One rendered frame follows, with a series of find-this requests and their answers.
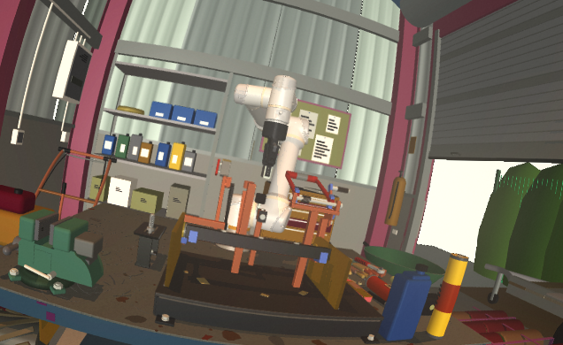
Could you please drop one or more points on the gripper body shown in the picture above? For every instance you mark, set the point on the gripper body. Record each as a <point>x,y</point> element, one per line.
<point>275,134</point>

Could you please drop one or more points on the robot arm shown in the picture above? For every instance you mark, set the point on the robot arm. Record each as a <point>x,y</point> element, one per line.
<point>281,103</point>

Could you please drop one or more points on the red bail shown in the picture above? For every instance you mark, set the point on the red bail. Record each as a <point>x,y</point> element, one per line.
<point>289,179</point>

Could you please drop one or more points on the black cutting carriage bar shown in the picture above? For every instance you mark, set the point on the black cutting carriage bar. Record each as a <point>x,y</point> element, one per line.
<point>262,244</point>

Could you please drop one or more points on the grey depth-stop pin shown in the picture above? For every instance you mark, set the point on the grey depth-stop pin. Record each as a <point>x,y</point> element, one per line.
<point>151,224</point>

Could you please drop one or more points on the black boss block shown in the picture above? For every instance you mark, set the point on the black boss block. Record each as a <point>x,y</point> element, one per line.
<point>148,249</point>

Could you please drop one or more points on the olive notice board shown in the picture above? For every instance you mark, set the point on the olive notice board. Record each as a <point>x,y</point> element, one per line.
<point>339,139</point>

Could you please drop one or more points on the blue storage box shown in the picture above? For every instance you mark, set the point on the blue storage box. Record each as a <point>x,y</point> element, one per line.
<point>183,114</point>
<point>160,110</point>
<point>205,119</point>

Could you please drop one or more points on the orange lever with grey head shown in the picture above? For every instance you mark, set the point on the orange lever with grey head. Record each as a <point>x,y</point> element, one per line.
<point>225,196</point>

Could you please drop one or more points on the black knob with white centre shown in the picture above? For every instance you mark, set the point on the black knob with white centre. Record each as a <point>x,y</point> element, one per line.
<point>262,215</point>

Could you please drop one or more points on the grey canister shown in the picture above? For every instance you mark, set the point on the grey canister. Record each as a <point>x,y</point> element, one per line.
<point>189,161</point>
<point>134,147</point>

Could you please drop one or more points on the yellow canister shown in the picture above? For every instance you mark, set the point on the yellow canister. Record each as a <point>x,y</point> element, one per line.
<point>176,157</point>

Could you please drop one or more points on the grey shelf unit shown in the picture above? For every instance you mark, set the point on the grey shelf unit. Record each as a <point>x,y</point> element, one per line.
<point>176,76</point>

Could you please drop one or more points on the blue canister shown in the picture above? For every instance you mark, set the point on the blue canister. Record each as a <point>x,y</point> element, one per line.
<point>108,145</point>
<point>162,155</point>

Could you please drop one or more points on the grey-olive cardboard box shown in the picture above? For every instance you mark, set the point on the grey-olive cardboard box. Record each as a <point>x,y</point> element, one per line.
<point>178,201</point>

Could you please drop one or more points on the blue end cap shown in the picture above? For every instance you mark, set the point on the blue end cap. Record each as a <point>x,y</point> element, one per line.
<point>192,236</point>
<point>323,257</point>

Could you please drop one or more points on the brown canister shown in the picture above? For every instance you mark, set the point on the brown canister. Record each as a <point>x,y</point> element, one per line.
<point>145,153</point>

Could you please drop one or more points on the grey downpipe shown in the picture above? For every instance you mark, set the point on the grey downpipe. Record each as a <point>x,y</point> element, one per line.
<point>416,144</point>

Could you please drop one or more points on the olive cardboard box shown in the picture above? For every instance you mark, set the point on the olive cardboard box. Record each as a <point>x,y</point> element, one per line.
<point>97,188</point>
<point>146,200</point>

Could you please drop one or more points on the yellow disc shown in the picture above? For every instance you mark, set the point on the yellow disc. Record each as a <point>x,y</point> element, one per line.
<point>131,110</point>

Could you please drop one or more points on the green canister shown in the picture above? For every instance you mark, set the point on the green canister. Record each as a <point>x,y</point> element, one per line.
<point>121,147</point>

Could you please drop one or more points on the yellow side plate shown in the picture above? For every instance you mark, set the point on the yellow side plate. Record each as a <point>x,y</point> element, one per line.
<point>332,278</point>
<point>173,254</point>

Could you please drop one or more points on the white cardboard box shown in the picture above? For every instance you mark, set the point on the white cardboard box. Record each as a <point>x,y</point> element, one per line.
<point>120,192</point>

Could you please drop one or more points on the green bowl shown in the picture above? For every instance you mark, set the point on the green bowl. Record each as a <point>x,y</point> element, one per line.
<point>396,261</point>

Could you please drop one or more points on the grey ceiling lamp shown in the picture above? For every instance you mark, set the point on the grey ceiling lamp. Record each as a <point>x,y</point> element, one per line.
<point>430,10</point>

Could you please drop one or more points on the white electrical box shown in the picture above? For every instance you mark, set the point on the white electrical box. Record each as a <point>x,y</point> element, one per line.
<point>71,72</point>

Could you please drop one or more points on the blue jerrycan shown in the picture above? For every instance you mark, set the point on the blue jerrycan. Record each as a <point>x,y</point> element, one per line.
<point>404,307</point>

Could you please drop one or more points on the yellow red striped cylinder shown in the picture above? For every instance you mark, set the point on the yellow red striped cylinder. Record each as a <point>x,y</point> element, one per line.
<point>447,297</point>

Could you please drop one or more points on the grey roller door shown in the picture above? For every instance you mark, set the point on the grey roller door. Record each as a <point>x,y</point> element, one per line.
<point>512,81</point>

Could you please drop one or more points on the green bench vise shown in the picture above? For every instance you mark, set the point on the green bench vise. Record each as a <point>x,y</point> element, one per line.
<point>46,249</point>

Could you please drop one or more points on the orange mower with red tank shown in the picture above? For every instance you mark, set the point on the orange mower with red tank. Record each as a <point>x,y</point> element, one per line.
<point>3,216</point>

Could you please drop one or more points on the red pipe stack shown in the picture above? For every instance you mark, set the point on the red pipe stack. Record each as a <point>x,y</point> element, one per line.
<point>492,326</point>

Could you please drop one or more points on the grey trailer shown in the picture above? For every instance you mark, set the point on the grey trailer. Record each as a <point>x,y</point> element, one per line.
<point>540,292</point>

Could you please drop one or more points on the wooden planks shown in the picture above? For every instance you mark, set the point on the wooden planks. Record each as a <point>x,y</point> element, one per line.
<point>12,328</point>

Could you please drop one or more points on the orange wall cylinder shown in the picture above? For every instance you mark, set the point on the orange wall cylinder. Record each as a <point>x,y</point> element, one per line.
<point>395,201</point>

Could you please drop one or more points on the orange sod cutter frame body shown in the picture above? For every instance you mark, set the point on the orange sod cutter frame body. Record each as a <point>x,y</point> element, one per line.
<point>262,314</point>

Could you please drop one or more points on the white wall socket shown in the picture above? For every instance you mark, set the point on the white wall socket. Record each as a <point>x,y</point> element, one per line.
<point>17,136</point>
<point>64,136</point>

